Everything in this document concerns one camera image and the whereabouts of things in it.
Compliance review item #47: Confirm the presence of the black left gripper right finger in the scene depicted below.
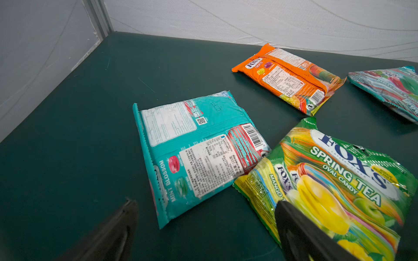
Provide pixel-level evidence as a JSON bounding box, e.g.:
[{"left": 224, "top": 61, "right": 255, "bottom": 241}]
[{"left": 275, "top": 201, "right": 357, "bottom": 261}]

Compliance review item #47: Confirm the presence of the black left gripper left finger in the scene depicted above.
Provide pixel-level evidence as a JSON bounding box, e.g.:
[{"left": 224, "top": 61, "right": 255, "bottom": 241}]
[{"left": 56, "top": 200, "right": 139, "bottom": 261}]

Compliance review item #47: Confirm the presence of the green spring tea candy bag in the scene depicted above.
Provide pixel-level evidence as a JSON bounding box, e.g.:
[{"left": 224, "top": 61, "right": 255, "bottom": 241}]
[{"left": 234, "top": 117, "right": 418, "bottom": 261}]

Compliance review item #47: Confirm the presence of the teal mint blossom candy bag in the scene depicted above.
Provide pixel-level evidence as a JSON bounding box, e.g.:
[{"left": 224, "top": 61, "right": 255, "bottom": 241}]
[{"left": 133, "top": 91, "right": 271, "bottom": 228}]

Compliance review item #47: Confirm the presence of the orange fruits candy bag far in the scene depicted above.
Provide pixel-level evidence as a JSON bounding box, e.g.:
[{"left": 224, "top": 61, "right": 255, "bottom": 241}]
[{"left": 232, "top": 43, "right": 346, "bottom": 116}]

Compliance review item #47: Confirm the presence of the mint blossom candy bag front-up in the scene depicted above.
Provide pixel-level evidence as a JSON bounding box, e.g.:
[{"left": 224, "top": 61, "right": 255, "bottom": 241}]
[{"left": 348, "top": 66, "right": 418, "bottom": 124}]

